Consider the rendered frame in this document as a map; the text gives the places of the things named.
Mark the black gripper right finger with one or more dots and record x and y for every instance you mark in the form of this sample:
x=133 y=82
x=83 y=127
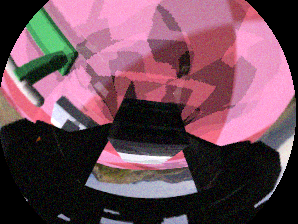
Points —
x=206 y=160

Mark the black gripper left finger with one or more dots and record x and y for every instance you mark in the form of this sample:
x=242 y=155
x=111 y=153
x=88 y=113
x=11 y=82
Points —
x=80 y=149

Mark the grey pin with red cap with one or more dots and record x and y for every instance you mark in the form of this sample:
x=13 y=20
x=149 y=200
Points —
x=27 y=88

